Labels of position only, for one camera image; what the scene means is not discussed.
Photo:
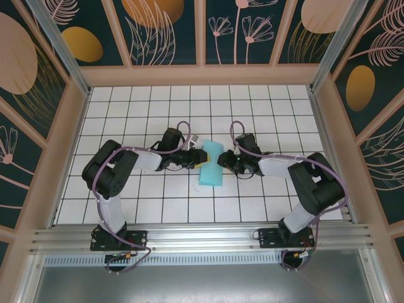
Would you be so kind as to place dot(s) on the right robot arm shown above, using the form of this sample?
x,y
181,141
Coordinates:
x,y
315,186

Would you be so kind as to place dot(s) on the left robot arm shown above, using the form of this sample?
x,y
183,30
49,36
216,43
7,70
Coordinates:
x,y
109,173

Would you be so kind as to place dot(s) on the grey metal sheet panel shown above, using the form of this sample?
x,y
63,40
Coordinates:
x,y
202,287

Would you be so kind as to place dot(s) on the long aluminium mounting rail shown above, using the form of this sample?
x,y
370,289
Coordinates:
x,y
202,235

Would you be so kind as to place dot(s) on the aluminium side rail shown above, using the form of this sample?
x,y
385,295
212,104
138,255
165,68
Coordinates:
x,y
328,151
67,158

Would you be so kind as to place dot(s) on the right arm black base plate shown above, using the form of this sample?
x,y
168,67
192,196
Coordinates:
x,y
268,238

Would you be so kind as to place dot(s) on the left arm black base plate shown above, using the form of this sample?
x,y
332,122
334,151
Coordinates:
x,y
139,238

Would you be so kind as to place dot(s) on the aluminium frame post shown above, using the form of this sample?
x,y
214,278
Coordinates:
x,y
63,53
337,47

